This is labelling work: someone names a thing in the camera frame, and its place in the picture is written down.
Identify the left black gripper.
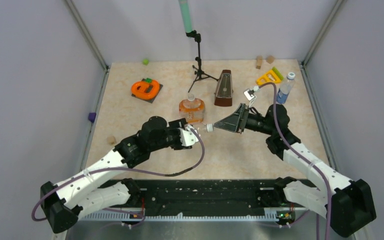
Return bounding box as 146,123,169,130
149,118,189,152

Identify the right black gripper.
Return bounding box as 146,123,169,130
214,103,275,136

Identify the white blue Pocari cap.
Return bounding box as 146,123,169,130
205,123,214,133

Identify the clear bottle blue cap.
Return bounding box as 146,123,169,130
192,122,207,134

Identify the orange clear plastic bottle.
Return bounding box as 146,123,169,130
178,93,206,123

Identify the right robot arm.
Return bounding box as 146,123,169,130
213,103,377,238

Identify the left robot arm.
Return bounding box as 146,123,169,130
31,116,200,234

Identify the blue water bottle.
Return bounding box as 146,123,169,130
276,72,296,105

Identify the brown metronome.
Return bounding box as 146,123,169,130
214,69,234,107

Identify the black tripod stand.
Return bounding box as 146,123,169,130
186,30,219,94

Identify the yellow triangle toy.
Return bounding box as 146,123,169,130
255,70,281,86

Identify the wooden cube near left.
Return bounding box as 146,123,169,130
106,135,117,146

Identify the green stick toy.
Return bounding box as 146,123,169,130
271,66,284,82

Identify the left wooden block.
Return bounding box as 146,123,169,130
255,55,263,70

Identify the wooden block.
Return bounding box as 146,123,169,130
265,55,276,64
255,55,263,70

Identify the right wooden block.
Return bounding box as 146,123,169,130
265,55,276,64

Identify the small green cube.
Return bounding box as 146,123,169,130
142,58,150,66

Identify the purple block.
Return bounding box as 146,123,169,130
87,112,97,123

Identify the green foam microphone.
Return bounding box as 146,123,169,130
178,0,194,34

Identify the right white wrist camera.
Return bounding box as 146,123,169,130
243,85,260,108

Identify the grey square base plate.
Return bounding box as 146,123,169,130
131,78,164,104

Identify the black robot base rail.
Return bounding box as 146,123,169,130
99,178,324,226

